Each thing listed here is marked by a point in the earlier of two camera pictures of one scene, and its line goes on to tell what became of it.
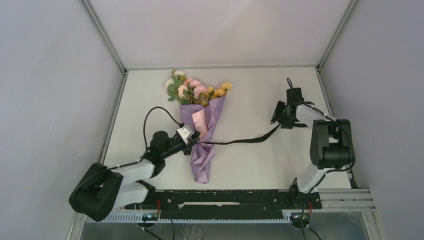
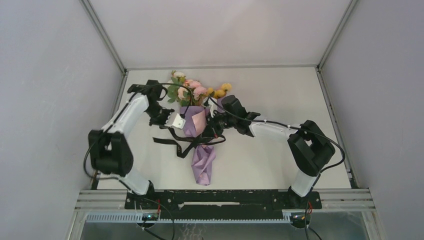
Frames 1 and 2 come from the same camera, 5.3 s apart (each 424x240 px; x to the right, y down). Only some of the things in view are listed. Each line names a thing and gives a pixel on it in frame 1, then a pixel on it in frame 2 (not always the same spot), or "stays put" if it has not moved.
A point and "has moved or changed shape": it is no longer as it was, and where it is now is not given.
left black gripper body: (175, 146) to (158, 115)
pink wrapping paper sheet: (204, 119) stays put
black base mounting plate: (223, 204) stays put
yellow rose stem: (212, 94) stays put
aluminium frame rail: (346, 200) stays put
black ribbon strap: (268, 136) has moved or changed shape
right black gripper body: (280, 114) to (218, 123)
